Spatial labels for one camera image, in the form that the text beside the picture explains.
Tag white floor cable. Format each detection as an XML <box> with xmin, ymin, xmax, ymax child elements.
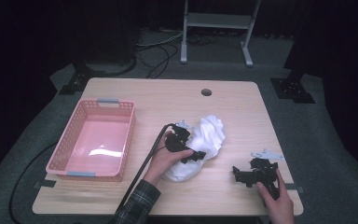
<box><xmin>135</xmin><ymin>30</ymin><xmax>185</xmax><ymax>49</ymax></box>

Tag white metal stand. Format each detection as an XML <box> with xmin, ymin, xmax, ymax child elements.
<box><xmin>180</xmin><ymin>0</ymin><xmax>262</xmax><ymax>68</ymax></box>

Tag pink plastic basket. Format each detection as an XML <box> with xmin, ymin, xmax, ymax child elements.
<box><xmin>45</xmin><ymin>98</ymin><xmax>136</xmax><ymax>183</ymax></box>

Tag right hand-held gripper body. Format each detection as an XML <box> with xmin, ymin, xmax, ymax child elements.
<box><xmin>243</xmin><ymin>148</ymin><xmax>285</xmax><ymax>201</ymax></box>

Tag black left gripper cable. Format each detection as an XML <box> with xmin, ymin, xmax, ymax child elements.
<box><xmin>115</xmin><ymin>123</ymin><xmax>177</xmax><ymax>217</ymax></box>

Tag black tangled floor cables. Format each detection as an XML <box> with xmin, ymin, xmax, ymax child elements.
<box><xmin>134</xmin><ymin>34</ymin><xmax>218</xmax><ymax>79</ymax></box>

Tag person's left hand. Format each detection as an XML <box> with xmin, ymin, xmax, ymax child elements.
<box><xmin>143</xmin><ymin>130</ymin><xmax>196</xmax><ymax>187</ymax></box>

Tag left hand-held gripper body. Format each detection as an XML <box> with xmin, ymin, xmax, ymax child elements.
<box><xmin>164</xmin><ymin>120</ymin><xmax>198</xmax><ymax>154</ymax></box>

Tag black tape strip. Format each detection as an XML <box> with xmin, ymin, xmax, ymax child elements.
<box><xmin>33</xmin><ymin>179</ymin><xmax>58</xmax><ymax>189</ymax></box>
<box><xmin>283</xmin><ymin>183</ymin><xmax>306</xmax><ymax>195</ymax></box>

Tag black floor cable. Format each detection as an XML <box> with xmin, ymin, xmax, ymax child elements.
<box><xmin>8</xmin><ymin>142</ymin><xmax>60</xmax><ymax>224</ymax></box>

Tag person's right hand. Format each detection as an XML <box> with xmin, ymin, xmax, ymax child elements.
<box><xmin>255</xmin><ymin>169</ymin><xmax>296</xmax><ymax>224</ymax></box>

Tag white cloth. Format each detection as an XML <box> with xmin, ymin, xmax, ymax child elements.
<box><xmin>162</xmin><ymin>115</ymin><xmax>227</xmax><ymax>183</ymax></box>

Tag black stand base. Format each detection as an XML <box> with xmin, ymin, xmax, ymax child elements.
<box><xmin>58</xmin><ymin>60</ymin><xmax>110</xmax><ymax>96</ymax></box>
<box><xmin>269</xmin><ymin>69</ymin><xmax>317</xmax><ymax>105</ymax></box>

